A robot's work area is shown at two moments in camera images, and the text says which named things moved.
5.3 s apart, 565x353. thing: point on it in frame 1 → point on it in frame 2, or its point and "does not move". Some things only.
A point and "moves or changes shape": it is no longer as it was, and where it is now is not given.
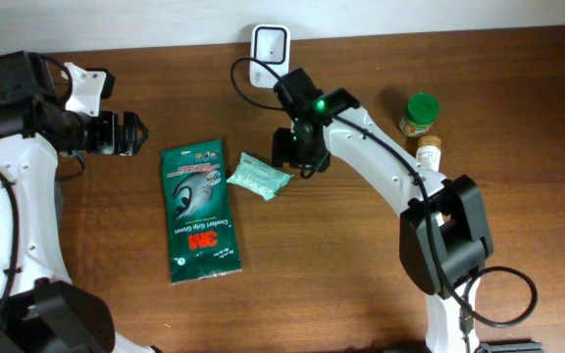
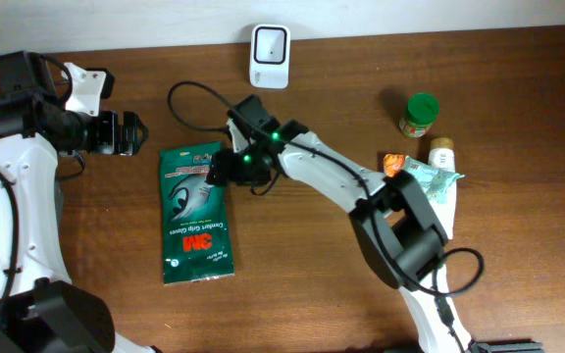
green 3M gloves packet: (201, 231) does not move
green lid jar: (423, 109) does not move
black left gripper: (117, 139) does not move
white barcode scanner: (271, 44) does not move
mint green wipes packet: (257, 176) moves or changes shape
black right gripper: (314, 159) → (221, 168)
